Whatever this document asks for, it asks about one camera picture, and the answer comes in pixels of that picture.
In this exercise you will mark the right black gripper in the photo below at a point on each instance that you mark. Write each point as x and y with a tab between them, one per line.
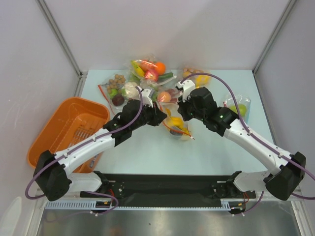
185	111

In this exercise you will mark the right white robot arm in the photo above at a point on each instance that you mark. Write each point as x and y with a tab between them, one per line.
282	175

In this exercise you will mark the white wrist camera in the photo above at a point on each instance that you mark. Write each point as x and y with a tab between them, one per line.
185	88
146	96

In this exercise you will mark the zip bag with yellow fruit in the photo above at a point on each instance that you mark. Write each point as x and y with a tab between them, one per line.
172	112

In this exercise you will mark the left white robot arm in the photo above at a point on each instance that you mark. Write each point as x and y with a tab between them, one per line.
54	173

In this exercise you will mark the zip bag with cauliflower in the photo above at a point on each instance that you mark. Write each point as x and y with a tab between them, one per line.
118	89

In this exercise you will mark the dark purple fake fruit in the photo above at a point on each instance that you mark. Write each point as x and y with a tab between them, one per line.
175	131

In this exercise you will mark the yellow fake pepper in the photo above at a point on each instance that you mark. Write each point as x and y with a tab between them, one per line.
177	122

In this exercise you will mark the orange plastic basket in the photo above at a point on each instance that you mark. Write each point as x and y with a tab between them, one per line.
73	121

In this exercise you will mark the zip bag with orange top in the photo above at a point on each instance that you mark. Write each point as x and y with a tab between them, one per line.
150	69

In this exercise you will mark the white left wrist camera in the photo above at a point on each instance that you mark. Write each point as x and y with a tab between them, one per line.
146	96

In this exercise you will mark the zip bag with yellow peppers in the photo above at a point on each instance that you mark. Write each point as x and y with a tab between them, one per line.
199	80

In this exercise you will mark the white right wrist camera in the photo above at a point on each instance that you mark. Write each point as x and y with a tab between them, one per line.
185	88

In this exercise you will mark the zip bag with green pear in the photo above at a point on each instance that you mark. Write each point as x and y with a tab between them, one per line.
243	102

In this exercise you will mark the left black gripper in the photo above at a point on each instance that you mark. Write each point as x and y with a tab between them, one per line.
157	115

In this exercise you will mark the white cable duct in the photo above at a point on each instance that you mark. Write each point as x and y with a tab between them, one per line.
99	206

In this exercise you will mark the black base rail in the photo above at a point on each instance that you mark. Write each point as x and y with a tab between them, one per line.
182	190

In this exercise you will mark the zip bag with lobster grapes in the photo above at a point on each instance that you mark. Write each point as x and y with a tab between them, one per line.
162	93

